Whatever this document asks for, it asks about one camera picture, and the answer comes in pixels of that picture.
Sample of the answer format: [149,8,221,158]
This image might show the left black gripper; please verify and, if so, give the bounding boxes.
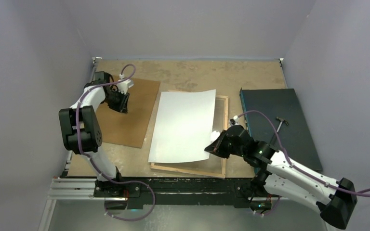
[103,89,129,114]

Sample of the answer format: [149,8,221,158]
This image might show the wooden picture frame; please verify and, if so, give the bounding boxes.
[150,95,230,179]

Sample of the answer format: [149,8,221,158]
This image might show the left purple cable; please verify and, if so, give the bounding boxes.
[75,64,156,221]

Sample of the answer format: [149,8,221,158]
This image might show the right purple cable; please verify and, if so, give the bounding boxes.
[234,110,370,218]

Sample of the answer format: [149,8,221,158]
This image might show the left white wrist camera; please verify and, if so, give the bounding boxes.
[116,74,133,94]

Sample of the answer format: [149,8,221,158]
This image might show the printed photo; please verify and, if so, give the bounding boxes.
[148,90,216,164]

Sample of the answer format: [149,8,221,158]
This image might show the aluminium frame rails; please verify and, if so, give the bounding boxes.
[37,57,337,231]

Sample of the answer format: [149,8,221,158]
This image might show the small hammer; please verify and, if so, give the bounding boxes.
[270,116,289,144]

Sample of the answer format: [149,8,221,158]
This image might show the purple cable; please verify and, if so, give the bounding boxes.
[234,110,370,218]
[75,64,156,221]

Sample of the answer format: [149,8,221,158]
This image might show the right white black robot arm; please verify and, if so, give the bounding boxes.
[204,125,357,230]

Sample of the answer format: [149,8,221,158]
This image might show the brown backing board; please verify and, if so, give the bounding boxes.
[96,78,160,148]

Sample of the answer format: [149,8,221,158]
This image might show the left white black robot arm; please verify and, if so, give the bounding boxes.
[58,72,133,197]

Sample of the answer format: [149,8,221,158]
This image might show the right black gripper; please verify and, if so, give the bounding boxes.
[205,129,246,159]

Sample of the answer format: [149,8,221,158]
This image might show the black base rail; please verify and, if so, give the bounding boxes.
[93,177,268,209]

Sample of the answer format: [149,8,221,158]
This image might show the dark blue book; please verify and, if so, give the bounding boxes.
[239,89,323,172]

